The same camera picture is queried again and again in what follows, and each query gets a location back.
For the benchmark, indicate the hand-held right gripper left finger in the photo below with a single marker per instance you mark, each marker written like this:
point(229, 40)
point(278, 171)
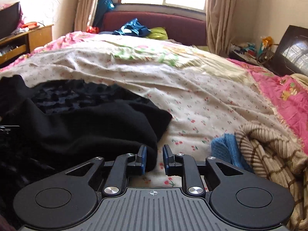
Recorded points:
point(143, 160)

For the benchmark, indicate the black monitor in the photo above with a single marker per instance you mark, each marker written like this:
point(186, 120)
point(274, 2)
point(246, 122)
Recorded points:
point(8, 19)

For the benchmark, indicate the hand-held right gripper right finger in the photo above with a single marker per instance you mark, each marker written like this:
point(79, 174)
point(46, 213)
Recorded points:
point(165, 160)

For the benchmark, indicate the blue knit cloth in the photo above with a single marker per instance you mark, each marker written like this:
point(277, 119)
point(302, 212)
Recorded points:
point(223, 149)

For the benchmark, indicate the cherry print bed sheet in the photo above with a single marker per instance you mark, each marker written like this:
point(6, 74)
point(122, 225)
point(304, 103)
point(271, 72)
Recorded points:
point(192, 96)

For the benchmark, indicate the blue hanging bag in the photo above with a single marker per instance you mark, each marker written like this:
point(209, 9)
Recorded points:
point(103, 4)

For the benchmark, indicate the beige striped knit sweater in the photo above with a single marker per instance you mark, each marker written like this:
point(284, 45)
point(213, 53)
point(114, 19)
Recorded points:
point(269, 154)

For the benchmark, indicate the wooden cabinet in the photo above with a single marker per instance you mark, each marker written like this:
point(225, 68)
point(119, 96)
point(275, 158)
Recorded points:
point(38, 37)

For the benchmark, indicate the yellow-green pillow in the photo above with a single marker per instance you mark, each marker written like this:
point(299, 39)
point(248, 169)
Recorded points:
point(157, 32)

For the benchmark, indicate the dark framed panel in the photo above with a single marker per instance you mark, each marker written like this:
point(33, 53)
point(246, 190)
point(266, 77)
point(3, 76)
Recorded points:
point(284, 53)

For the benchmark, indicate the red shiny wrapper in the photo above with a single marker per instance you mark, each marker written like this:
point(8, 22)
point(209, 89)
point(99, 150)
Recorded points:
point(92, 29)

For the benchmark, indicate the orange item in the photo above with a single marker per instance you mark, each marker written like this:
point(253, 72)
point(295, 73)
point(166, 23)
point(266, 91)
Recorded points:
point(30, 25)

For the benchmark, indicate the maroon headboard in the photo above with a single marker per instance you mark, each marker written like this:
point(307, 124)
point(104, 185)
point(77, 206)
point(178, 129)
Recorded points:
point(168, 24)

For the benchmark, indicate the beige curtain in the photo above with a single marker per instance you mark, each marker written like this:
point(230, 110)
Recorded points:
point(86, 4)
point(221, 16)

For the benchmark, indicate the black garment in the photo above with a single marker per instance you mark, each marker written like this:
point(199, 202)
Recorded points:
point(79, 130)

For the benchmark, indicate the cluttered bedside table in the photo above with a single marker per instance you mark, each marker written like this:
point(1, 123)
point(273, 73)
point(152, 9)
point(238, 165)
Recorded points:
point(250, 50)

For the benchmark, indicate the blue crumpled garment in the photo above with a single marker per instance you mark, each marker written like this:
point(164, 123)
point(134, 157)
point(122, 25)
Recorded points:
point(132, 27)

